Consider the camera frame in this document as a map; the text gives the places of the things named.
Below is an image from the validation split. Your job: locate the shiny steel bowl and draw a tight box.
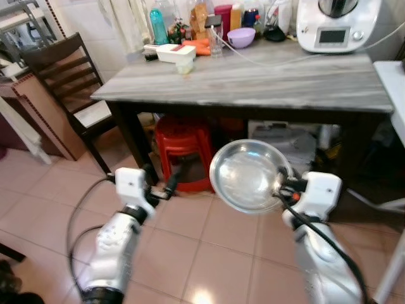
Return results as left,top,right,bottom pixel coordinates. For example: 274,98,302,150
209,139,293,214

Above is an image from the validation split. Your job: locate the grey box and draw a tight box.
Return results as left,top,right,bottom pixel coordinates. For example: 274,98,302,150
248,120,317,175

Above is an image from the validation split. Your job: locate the red plastic stool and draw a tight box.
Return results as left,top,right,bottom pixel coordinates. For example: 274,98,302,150
154,116,216,194

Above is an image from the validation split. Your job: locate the dark wood marble-top table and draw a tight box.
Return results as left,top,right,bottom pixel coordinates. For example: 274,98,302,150
90,35,396,191

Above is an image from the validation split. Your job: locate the small yellowish cup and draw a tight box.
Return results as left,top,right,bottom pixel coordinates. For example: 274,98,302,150
177,61,193,77

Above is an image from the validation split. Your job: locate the brown low cabinet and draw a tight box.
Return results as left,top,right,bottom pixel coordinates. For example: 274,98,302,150
0,71,86,160

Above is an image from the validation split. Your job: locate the white container with red stripe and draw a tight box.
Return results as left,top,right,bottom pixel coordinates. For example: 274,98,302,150
155,43,197,64

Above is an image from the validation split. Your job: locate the white folded rack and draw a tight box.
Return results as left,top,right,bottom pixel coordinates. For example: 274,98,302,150
0,95,53,165

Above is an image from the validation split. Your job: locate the orange cloth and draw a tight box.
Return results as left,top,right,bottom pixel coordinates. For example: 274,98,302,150
189,39,213,56

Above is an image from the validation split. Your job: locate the black dish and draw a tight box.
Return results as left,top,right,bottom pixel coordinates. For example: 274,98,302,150
263,25,287,42

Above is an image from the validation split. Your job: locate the purple plastic bowl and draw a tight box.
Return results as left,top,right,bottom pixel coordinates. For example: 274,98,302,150
227,27,256,49

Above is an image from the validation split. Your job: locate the clear drinking glass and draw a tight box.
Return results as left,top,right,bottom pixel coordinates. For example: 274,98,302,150
209,24,226,58

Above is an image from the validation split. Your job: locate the small plant with red flowers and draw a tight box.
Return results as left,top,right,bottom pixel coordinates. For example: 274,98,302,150
168,19,190,44

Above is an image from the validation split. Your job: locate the teal water bottle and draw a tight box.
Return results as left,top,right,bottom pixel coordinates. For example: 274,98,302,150
149,8,169,46

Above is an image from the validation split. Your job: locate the hanging beige towel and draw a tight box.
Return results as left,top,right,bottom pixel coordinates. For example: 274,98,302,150
98,0,151,54

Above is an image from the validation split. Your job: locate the dark wooden chair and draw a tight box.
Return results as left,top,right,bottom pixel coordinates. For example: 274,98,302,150
22,33,127,175

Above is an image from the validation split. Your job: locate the white kitchen cooking machine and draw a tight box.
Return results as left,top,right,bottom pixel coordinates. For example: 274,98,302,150
296,0,396,53

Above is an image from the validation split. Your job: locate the blue jar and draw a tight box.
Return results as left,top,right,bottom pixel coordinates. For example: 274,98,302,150
242,8,261,29

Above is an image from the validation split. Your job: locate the orange bottle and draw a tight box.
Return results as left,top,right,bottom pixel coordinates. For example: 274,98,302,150
230,3,244,31

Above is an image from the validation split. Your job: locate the brown food bag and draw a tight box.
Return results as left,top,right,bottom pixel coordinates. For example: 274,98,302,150
190,0,209,39

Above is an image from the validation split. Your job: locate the red canister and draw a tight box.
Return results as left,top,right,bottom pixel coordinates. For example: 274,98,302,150
214,4,234,34

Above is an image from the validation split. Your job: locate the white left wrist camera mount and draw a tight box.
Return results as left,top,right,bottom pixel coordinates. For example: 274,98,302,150
115,168,158,208

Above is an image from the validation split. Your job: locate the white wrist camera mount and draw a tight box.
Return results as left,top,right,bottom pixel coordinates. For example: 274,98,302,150
297,172,343,220
115,168,158,208

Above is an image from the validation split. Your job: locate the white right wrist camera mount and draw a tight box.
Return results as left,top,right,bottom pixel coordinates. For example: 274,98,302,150
297,172,343,220

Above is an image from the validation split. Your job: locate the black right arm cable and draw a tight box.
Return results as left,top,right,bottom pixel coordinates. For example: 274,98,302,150
275,189,369,304

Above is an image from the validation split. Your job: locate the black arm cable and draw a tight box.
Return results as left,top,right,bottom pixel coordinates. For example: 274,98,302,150
65,176,118,282
275,189,369,304

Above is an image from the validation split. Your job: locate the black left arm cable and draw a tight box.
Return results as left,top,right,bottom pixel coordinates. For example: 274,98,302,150
65,176,118,282

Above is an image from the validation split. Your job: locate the metal wire rack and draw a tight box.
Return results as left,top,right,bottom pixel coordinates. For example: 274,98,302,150
0,0,58,64

